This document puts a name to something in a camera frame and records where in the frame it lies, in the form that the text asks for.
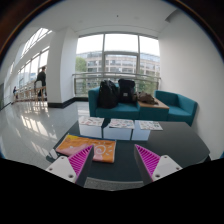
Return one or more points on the black backpack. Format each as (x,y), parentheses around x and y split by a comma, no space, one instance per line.
(126,90)
(108,94)

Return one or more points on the metal balcony railing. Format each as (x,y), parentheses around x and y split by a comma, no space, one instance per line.
(84,81)

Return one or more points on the white cube stool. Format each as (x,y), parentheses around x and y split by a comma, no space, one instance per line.
(118,129)
(90,126)
(144,128)

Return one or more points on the wooden side table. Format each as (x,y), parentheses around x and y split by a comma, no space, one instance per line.
(157,112)

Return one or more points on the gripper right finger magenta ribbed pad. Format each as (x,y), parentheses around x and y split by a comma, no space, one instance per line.
(153,167)

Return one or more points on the teal sofa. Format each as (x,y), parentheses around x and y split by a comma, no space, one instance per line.
(121,111)

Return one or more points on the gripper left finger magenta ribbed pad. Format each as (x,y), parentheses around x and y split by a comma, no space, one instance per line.
(74,168)

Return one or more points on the person in dark clothes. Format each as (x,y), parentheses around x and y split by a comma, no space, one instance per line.
(41,78)

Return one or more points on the black backpack left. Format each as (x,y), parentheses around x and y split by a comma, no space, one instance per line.
(108,94)

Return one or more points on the white cube stool right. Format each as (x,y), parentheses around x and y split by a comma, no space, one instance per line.
(144,128)

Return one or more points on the black backpack right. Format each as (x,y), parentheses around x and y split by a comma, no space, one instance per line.
(126,90)

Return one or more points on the brown bag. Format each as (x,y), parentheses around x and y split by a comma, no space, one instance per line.
(146,98)

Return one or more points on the teal armchair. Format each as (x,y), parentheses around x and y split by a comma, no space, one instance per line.
(181,108)

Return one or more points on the wooden bar stool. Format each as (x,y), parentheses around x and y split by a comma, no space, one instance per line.
(40,95)

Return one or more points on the white cube stool middle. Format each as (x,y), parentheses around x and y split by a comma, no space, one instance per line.
(118,129)

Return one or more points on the white cube stool left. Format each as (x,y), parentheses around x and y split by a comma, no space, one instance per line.
(90,126)

